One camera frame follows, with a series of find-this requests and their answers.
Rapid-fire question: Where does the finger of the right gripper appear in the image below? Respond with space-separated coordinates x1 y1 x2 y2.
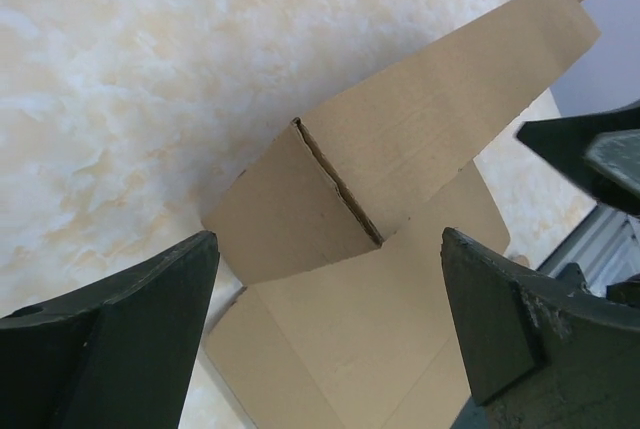
516 101 639 216

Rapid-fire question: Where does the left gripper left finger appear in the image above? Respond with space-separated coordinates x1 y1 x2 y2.
1 231 220 429

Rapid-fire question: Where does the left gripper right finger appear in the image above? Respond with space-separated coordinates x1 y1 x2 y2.
441 227 639 428

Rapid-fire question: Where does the brown cardboard box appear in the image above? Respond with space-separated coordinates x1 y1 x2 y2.
204 0 600 428

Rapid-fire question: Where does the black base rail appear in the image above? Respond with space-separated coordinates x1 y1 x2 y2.
537 205 639 297

